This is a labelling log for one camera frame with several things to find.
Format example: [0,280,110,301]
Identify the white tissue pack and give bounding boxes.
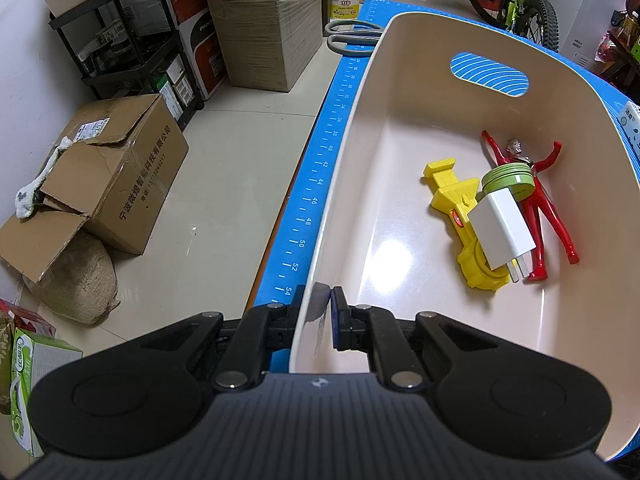
[617,101,640,171]

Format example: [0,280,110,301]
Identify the white chest freezer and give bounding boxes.
[557,0,632,82]

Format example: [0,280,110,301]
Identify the green and black bicycle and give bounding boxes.
[462,0,560,54]

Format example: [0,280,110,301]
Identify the black metal cart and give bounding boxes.
[47,0,206,132]

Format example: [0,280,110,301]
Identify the plastic-wrapped cardboard box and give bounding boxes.
[215,0,324,94]

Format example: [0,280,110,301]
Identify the red black appliance box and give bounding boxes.
[164,0,230,102]

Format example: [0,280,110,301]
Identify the blue silicone mat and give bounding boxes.
[245,0,640,463]

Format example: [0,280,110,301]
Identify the white bone-shaped cloth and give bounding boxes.
[15,137,74,220]

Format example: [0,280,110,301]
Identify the small red carton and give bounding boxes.
[0,299,57,339]

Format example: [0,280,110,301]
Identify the grey-handled scissors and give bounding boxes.
[325,20,387,57]

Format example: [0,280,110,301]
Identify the white charger plug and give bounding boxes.
[467,189,537,282]

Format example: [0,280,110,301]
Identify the torn cardboard box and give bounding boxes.
[0,94,190,287]

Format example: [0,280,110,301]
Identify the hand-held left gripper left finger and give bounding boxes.
[127,285,307,394]

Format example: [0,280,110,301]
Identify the beige woven sack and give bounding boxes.
[22,232,121,326]

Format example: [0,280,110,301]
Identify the beige plastic basket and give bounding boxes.
[289,11,640,464]

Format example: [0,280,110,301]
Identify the green and white carton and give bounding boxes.
[9,327,84,459]

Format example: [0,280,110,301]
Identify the red action figure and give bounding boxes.
[481,130,581,281]

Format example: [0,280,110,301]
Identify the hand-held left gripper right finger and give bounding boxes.
[331,286,507,394]

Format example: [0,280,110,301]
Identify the yellow plastic toy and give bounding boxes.
[424,158,514,291]

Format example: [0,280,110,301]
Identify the dark wooden side table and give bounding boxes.
[596,30,640,92]

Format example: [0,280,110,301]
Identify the green round tin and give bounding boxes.
[481,162,537,202]

